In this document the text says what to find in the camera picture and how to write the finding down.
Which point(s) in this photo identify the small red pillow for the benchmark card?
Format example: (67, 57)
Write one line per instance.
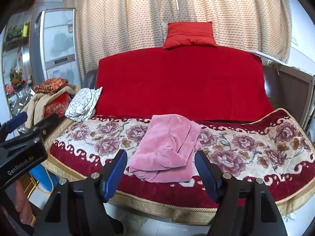
(189, 33)

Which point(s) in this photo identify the white patterned folded cloth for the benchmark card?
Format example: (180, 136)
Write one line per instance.
(82, 106)

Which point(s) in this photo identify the red gift box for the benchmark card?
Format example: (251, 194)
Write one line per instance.
(59, 105)

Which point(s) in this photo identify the orange black patterned cloth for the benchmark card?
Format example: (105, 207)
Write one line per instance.
(51, 86)

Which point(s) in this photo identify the floral maroon sofa blanket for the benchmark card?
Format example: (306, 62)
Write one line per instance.
(274, 148)

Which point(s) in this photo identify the left human hand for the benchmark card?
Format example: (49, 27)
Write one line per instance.
(22, 205)

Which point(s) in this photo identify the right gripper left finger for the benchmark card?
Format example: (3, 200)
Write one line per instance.
(97, 190)

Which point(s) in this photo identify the pink corduroy jacket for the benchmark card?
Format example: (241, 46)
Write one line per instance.
(165, 153)

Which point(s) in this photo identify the beige dotted curtain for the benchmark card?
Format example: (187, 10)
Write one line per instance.
(107, 27)

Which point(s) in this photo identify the silver refrigerator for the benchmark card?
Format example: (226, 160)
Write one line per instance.
(53, 48)

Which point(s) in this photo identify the beige blanket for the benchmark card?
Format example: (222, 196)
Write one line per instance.
(36, 106)

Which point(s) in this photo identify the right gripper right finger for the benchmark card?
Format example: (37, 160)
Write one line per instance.
(222, 189)

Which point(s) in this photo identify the red velvet backrest cover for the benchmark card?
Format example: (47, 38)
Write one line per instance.
(197, 82)

